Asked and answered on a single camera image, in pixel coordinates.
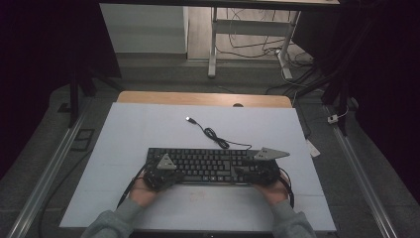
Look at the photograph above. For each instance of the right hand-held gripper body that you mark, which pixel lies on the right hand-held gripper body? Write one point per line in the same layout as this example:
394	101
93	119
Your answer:
264	173

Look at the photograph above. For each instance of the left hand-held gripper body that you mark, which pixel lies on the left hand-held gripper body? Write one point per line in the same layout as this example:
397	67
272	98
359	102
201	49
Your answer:
160	178

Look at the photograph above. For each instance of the black keyboard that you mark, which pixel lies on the black keyboard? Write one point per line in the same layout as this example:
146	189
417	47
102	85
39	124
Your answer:
204	165

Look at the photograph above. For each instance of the person's left hand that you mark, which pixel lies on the person's left hand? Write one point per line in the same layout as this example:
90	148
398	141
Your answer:
142	195

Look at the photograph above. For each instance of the white table mat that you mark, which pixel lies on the white table mat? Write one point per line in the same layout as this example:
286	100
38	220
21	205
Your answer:
148	129

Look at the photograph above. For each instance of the white paper tag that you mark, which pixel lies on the white paper tag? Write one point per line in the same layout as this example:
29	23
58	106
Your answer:
313	149

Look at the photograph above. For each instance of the small white adapter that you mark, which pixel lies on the small white adapter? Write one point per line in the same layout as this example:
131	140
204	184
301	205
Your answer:
332	119

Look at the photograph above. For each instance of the black metal stand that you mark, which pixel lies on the black metal stand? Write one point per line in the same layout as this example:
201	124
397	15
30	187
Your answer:
74	99
341	99

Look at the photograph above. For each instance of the white cabinet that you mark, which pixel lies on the white cabinet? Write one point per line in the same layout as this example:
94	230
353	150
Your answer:
145	29

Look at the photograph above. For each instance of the dark curtain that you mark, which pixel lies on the dark curtain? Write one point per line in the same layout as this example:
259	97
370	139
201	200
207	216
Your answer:
39	66
389	82

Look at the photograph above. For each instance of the aluminium rail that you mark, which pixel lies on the aluminium rail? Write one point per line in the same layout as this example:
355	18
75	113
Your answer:
46	178
363	185

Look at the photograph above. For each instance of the white desk frame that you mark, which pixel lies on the white desk frame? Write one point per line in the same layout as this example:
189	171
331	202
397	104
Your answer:
246	27

